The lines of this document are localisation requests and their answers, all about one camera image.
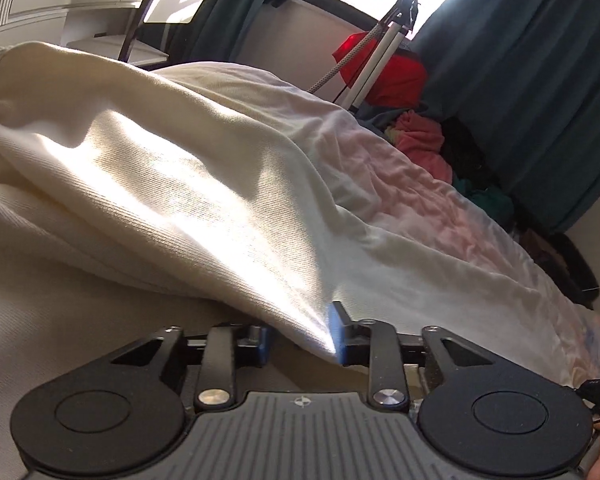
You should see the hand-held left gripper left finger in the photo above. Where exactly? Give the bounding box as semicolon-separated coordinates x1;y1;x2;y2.
111;325;271;408

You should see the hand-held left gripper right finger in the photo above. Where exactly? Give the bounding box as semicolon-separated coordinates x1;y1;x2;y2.
328;301;501;411

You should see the cream sweatpants black stripe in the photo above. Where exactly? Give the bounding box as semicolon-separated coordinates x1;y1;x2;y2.
0;42;376;363

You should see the pastel bed blanket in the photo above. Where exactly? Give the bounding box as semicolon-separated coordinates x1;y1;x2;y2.
0;60;600;480

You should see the black sofa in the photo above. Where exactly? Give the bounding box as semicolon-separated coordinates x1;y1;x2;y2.
515;230;599;307

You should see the green cloth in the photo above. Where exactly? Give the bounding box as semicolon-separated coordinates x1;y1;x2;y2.
455;180;514;222

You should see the pink cloth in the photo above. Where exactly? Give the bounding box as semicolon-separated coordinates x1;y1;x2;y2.
387;110;453;184

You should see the black cloth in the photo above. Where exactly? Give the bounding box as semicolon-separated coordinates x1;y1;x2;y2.
440;117;487;187

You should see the red cloth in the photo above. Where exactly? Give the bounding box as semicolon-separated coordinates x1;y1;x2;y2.
332;32;428;107

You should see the garment steamer stand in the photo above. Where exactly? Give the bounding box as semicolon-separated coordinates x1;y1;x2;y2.
307;0;422;112

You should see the teal curtain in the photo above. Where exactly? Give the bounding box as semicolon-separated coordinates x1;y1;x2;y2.
409;0;600;233
187;0;331;62

